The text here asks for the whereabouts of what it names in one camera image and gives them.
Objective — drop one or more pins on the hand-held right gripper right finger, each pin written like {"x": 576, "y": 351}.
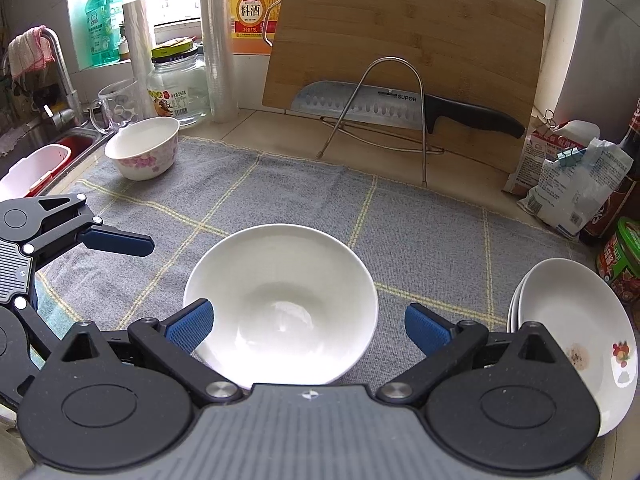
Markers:
{"x": 430, "y": 330}

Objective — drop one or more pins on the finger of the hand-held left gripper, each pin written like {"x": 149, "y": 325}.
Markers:
{"x": 120, "y": 242}
{"x": 42, "y": 335}

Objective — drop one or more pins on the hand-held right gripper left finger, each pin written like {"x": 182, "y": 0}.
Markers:
{"x": 192, "y": 327}

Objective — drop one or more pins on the large white fruit-print plate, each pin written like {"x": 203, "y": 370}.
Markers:
{"x": 517, "y": 310}

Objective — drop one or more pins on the white bowl pink flowers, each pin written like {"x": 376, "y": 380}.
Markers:
{"x": 280, "y": 300}
{"x": 145, "y": 152}

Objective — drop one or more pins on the stained white fruit-print plate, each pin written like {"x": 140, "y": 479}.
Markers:
{"x": 570, "y": 310}

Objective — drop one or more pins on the red white plastic basket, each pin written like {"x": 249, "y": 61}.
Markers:
{"x": 30, "y": 170}

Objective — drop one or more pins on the steel sink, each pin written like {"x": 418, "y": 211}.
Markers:
{"x": 75, "y": 145}

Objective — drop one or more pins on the clear glass mug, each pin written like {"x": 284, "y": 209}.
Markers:
{"x": 117, "y": 105}

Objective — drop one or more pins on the metal faucet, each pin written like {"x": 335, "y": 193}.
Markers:
{"x": 65, "y": 90}

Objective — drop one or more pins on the glass jar black yellow lid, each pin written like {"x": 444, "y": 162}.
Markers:
{"x": 177, "y": 90}

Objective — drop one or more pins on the grey teal checked towel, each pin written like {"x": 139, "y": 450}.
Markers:
{"x": 300, "y": 195}

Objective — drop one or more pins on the white blue printed bag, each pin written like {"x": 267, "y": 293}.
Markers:
{"x": 575, "y": 195}

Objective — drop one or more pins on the red white printed bag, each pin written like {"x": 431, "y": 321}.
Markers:
{"x": 535, "y": 160}

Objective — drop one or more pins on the green-lid sauce jar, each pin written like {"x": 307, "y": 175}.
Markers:
{"x": 622, "y": 260}

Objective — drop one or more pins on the tall clear plastic wrap roll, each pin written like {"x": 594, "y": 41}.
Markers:
{"x": 217, "y": 60}

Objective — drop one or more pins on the pink cloth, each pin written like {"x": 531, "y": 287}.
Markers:
{"x": 30, "y": 52}

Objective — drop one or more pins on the green dish soap bottle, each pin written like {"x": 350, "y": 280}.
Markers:
{"x": 102, "y": 30}

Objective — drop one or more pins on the green binder clip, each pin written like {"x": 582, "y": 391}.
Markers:
{"x": 570, "y": 154}

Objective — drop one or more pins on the metal binder clip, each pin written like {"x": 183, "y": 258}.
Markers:
{"x": 549, "y": 120}

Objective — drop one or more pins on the dark sauce bottle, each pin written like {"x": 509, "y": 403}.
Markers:
{"x": 625, "y": 185}

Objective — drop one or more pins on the orange cooking wine jug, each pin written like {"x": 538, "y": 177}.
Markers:
{"x": 255, "y": 15}

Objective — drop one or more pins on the bamboo cutting board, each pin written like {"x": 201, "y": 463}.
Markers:
{"x": 400, "y": 25}

